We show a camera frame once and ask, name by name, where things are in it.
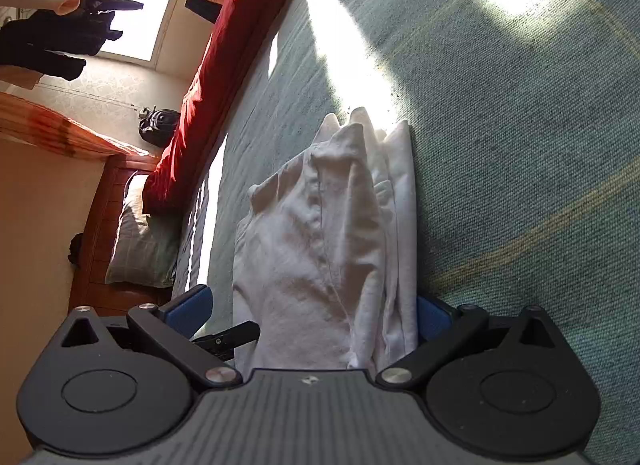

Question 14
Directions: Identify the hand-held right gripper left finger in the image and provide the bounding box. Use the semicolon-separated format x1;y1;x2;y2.
60;284;246;392

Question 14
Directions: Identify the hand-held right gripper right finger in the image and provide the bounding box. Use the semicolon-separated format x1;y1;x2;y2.
375;294;571;390

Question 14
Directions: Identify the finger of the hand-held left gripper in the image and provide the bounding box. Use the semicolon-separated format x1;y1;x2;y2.
191;320;262;362

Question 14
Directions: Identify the white printed t-shirt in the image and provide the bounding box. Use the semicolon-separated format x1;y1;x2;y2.
232;106;420;380

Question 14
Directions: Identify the black hanging clothes bundle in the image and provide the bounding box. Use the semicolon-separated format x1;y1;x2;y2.
0;0;146;83

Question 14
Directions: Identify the grey plaid pillow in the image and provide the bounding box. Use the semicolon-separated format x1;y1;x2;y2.
105;172;183;290

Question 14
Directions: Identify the wooden headboard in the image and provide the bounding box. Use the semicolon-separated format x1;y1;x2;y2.
67;152;173;316

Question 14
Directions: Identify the black backpack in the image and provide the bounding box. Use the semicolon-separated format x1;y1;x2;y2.
137;106;182;148

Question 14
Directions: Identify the green bed blanket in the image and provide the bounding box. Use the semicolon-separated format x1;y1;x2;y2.
170;0;640;465

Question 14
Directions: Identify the red quilt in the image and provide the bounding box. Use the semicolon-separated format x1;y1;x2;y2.
142;0;331;216

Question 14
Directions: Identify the orange patterned curtain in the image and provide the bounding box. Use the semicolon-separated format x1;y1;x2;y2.
0;90;151;160

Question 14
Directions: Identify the window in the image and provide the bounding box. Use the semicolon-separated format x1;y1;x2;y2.
65;0;201;63

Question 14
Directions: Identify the black hanging garment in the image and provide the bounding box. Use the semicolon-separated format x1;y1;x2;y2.
184;0;227;24

